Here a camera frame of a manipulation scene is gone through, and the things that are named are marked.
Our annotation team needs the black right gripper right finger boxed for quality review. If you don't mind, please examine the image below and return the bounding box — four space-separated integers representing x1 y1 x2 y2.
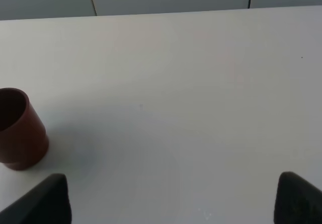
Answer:
274 172 321 224

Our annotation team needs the red plastic cup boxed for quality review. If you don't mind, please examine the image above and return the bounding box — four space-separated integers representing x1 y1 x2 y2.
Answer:
1 88 49 171

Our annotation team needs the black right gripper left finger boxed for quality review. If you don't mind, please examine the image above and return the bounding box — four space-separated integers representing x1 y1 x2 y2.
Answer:
1 174 72 223

